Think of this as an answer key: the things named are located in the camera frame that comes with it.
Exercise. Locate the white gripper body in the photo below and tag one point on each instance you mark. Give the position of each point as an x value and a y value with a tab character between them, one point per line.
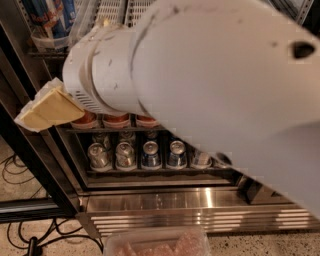
76	75

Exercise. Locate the blue silver redbull can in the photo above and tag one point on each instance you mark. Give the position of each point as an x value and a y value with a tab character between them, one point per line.
52	18

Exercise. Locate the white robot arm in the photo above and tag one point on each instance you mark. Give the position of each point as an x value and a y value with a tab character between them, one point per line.
232	76

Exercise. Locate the clear shelf tray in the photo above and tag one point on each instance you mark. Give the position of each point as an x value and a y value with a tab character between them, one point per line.
135	9
91	12

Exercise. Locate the front left coca-cola can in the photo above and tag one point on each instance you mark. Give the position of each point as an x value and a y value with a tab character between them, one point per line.
88	121

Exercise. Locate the coca-cola can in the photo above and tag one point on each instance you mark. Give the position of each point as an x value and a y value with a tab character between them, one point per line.
147	122
119	122
88	121

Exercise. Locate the front middle coca-cola can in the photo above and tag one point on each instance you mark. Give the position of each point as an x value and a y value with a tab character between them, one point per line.
119	122

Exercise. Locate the front right coca-cola can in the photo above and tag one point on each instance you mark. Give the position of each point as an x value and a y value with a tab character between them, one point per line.
147	122

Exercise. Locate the left silver can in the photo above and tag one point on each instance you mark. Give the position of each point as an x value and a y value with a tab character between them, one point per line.
100	160

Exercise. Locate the left blue can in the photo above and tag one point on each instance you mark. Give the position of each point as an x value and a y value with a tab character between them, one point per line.
151	159

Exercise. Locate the right blue can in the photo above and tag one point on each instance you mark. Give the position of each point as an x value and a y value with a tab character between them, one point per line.
177	158

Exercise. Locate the left brown drink bottle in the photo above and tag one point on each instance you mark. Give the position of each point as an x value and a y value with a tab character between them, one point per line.
200	160

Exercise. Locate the brown drink bottle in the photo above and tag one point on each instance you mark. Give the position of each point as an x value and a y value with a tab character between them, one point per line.
200	160
222	160

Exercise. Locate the right brown drink bottle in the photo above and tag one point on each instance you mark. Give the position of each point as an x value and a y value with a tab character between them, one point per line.
222	160

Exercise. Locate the clear plastic container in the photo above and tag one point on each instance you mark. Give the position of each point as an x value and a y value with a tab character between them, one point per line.
165	241

